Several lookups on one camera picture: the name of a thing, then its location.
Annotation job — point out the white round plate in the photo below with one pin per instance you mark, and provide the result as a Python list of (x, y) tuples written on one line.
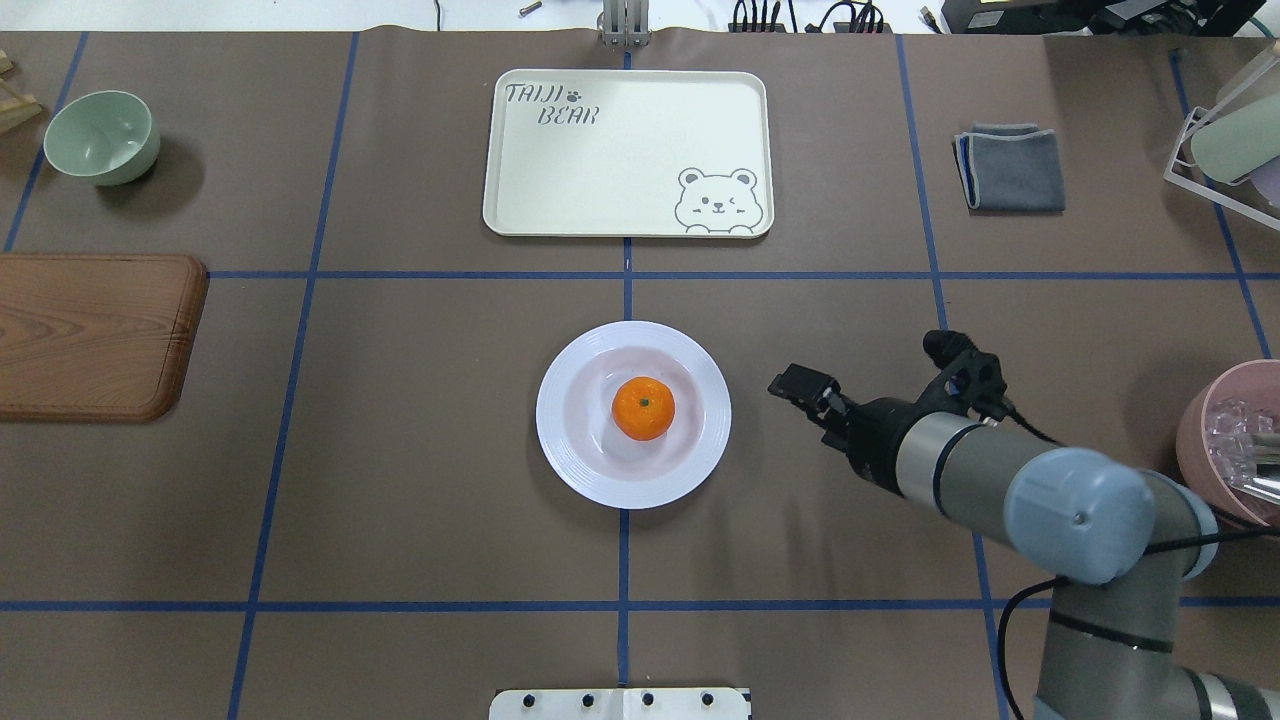
[(588, 449)]

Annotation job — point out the wooden mug rack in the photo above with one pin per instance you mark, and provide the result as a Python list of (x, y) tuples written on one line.
[(16, 108)]

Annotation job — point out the light green bowl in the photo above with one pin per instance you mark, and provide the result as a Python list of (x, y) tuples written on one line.
[(106, 138)]

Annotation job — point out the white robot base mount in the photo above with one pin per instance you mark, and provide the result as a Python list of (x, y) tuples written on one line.
[(623, 703)]

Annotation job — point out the clear ice cubes pile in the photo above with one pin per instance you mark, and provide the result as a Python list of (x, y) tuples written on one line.
[(1231, 416)]

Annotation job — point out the metal scoop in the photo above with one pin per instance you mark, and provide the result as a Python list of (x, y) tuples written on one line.
[(1252, 464)]

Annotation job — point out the aluminium frame post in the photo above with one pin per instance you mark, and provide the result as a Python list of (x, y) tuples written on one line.
[(624, 24)]

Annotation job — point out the orange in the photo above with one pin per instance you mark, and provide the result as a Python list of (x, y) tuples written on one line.
[(643, 408)]

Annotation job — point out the folded grey cloth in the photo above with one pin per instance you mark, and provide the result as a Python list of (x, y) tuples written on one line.
[(1013, 168)]

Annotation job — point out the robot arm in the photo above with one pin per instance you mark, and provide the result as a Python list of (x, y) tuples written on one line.
[(1116, 541)]

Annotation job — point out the pink bowl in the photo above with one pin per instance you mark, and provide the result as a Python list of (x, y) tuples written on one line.
[(1256, 382)]

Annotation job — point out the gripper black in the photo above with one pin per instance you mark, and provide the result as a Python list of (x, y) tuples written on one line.
[(872, 432)]

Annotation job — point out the green cup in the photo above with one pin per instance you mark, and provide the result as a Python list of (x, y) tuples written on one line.
[(1230, 147)]

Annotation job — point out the cream bear tray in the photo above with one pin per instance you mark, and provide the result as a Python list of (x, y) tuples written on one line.
[(616, 153)]

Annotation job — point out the wooden cutting board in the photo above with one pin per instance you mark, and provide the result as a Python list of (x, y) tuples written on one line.
[(102, 338)]

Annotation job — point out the purple cup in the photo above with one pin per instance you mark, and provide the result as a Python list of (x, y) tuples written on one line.
[(1266, 180)]

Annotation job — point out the white wire cup rack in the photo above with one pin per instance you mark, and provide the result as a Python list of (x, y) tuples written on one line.
[(1257, 79)]

